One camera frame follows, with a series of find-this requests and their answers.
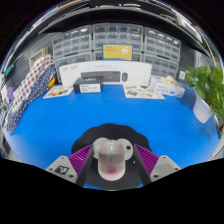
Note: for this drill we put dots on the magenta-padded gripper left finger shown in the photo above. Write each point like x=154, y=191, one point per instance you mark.
x=61, y=168

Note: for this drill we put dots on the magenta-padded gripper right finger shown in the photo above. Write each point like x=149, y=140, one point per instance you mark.
x=165, y=166

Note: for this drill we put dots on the pink computer mouse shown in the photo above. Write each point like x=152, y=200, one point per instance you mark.
x=111, y=161

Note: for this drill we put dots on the black cartoon-eyed mouse pad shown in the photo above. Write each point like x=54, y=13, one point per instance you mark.
x=110, y=131

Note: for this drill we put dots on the small colourful sticker sheet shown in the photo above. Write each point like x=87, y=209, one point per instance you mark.
x=58, y=92

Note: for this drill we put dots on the large colourful sticker sheet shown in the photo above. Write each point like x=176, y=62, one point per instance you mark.
x=143, y=92

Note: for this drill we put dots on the white and blue glove box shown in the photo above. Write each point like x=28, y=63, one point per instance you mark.
x=168, y=89

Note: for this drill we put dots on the polka dot fabric bundle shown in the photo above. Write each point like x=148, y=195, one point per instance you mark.
x=28, y=90

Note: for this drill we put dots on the small black box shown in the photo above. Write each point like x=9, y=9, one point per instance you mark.
x=87, y=86

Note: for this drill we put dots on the green plant in white pot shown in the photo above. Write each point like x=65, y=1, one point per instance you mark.
x=205, y=83

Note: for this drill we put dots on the long white keyboard box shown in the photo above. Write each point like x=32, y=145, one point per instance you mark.
x=140, y=75

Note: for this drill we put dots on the white wicker basket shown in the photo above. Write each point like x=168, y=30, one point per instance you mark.
x=38, y=56

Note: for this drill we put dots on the yellow product box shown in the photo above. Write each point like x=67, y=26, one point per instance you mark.
x=115, y=52

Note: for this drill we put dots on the white wall socket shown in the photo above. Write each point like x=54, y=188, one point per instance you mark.
x=182, y=75

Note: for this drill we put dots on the dark wall shelf unit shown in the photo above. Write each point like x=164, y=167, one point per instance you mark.
x=110, y=15

